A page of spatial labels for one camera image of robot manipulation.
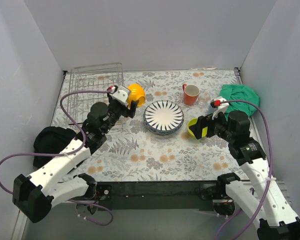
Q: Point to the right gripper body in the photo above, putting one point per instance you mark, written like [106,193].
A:
[206,125]

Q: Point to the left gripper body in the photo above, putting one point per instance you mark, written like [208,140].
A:
[125,110]

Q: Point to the lime green bowl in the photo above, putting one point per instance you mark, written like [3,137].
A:
[191,123]

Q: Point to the yellow orange bowl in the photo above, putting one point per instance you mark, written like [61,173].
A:
[137,94]

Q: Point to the clear plastic glass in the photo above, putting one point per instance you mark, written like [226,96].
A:
[203,98]

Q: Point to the orange mug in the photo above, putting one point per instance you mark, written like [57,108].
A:
[190,94]

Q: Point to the white black striped plate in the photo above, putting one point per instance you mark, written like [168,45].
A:
[163,115]

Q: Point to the dark patterned plate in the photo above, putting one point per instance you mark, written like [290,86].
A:
[163,132]

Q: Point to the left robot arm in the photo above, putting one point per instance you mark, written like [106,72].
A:
[65,160]

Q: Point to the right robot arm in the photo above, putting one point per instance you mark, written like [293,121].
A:
[255,170]

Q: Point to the green cloth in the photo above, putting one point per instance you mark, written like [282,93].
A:
[239,92]

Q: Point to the floral table mat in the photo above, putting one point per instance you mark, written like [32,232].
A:
[133,153]

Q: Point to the black cloth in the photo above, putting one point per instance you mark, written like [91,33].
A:
[51,140]

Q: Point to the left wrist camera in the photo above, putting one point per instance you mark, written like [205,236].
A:
[119,93]

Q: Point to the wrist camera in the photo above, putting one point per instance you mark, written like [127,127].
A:
[218,105]
[119,93]

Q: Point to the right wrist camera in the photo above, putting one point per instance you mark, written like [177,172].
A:
[218,105]

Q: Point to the metal wire dish rack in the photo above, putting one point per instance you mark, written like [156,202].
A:
[93,78]

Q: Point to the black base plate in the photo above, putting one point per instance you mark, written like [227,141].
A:
[159,195]

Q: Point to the aluminium frame rail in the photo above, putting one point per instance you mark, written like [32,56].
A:
[87,207]

